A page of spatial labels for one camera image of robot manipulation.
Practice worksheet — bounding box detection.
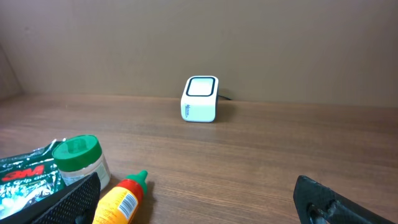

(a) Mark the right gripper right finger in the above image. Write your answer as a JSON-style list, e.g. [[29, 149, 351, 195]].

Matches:
[[293, 175, 394, 224]]

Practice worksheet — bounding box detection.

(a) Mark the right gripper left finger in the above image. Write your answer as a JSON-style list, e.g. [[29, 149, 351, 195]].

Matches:
[[1, 172, 101, 224]]

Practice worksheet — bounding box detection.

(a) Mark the red sauce bottle yellow label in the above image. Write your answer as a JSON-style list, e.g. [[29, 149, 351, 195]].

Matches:
[[93, 170, 148, 224]]

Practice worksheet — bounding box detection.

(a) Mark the green lid jar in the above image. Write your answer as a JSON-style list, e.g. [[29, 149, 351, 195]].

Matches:
[[52, 134, 111, 190]]

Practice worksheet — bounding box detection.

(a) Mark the green 3M gloves packet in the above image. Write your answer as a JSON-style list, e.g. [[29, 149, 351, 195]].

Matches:
[[1, 139, 65, 219]]

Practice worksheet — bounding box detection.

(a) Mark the white barcode scanner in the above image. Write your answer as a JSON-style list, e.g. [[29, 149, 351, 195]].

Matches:
[[180, 76, 219, 123]]

